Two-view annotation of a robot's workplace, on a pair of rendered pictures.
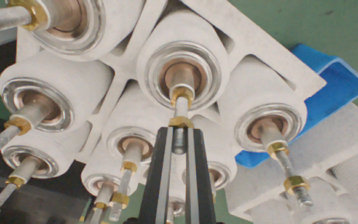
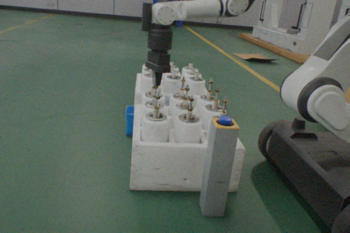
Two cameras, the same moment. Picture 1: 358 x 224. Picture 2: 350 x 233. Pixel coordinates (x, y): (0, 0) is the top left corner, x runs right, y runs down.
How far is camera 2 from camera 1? 110 cm
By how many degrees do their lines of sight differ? 53
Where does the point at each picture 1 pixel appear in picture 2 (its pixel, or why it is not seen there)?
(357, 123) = (138, 99)
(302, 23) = (120, 138)
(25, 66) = (178, 121)
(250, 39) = (137, 115)
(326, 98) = not seen: hidden behind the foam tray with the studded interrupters
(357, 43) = (114, 126)
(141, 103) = (173, 116)
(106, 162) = (204, 113)
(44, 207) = (291, 132)
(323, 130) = not seen: hidden behind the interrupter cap
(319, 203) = (169, 83)
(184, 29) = (144, 107)
